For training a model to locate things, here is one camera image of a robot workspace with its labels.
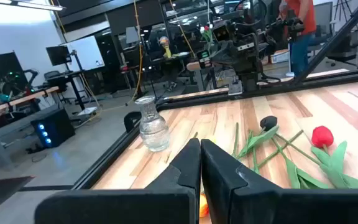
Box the large dark screen panel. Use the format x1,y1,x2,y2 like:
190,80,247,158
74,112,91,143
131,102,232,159
0,52,27,91

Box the hazard-striped black floor mat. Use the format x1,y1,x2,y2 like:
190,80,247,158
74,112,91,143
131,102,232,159
0,175,35,212

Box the white cardboard box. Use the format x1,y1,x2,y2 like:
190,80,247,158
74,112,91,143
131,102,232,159
268,49,291,65

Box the clear glass vase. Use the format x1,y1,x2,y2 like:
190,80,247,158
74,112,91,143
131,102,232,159
134,95,170,152

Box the black hook bracket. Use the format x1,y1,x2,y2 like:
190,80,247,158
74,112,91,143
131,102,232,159
123,111,142,134

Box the white and red flower bunch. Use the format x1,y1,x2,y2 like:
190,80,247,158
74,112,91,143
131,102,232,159
199,24,214,44

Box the black monitor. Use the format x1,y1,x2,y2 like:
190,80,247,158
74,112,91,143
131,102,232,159
45,45,73,67

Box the black artificial tulip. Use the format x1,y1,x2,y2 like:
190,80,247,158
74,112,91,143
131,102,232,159
236,115,281,175

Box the black computer with blue lights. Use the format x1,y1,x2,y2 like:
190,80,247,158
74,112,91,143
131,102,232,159
30,108,76,149

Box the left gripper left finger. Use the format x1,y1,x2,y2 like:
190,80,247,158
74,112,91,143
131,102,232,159
34,138,202,224

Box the yellow artificial tulip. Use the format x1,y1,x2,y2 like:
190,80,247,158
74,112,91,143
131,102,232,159
199,192,210,218

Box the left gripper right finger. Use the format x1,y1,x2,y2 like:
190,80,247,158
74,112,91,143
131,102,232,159
200,139,358,224

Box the yellow hanging cable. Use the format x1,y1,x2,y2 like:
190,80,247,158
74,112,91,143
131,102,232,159
131,0,143,102

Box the ceiling light strip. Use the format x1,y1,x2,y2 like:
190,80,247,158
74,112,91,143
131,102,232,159
0,0,65,12

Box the black office chair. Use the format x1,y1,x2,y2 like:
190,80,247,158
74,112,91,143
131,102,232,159
44,70,71,103
321,0,358,68

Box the wooden desk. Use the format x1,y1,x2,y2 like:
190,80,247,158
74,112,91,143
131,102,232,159
0,86,60,118

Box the pile of artificial tulips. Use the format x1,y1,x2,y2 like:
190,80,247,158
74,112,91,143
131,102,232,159
310,125,358,190

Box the small green display device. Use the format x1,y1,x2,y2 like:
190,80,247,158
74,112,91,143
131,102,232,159
197,49,211,68

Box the whiteboard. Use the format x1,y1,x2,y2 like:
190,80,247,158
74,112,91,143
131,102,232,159
66,35,106,72

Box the black desk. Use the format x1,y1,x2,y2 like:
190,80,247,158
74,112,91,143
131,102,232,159
47,70,88,110

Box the person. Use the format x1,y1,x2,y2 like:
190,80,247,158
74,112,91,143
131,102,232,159
278,0,318,78

